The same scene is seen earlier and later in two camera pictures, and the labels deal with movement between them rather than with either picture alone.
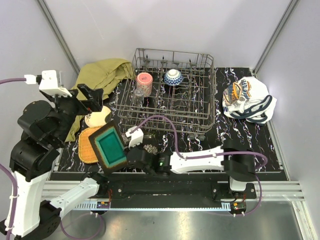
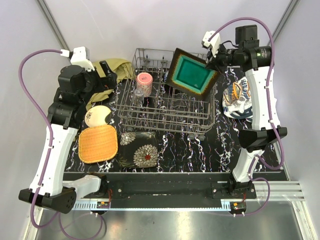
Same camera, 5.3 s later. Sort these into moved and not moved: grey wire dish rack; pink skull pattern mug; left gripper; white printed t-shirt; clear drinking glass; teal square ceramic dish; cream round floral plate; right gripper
Moved: teal square ceramic dish; left gripper; right gripper
Not moved: clear drinking glass; white printed t-shirt; cream round floral plate; pink skull pattern mug; grey wire dish rack
